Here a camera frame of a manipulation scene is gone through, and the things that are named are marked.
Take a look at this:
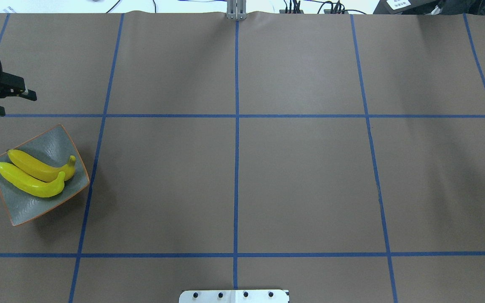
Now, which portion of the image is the yellow banana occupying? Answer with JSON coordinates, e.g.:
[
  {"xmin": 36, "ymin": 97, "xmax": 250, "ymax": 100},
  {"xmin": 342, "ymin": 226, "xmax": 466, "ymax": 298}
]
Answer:
[
  {"xmin": 7, "ymin": 149, "xmax": 77, "ymax": 182},
  {"xmin": 0, "ymin": 162, "xmax": 66, "ymax": 198}
]

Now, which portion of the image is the aluminium frame post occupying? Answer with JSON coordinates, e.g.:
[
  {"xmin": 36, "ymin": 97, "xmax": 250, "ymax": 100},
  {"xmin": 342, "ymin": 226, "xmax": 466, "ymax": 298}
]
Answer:
[{"xmin": 226, "ymin": 0, "xmax": 248, "ymax": 21}]

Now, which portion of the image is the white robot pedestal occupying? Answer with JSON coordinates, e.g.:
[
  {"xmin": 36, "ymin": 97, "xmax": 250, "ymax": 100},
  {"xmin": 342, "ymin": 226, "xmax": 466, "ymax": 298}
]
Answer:
[{"xmin": 179, "ymin": 289, "xmax": 290, "ymax": 303}]

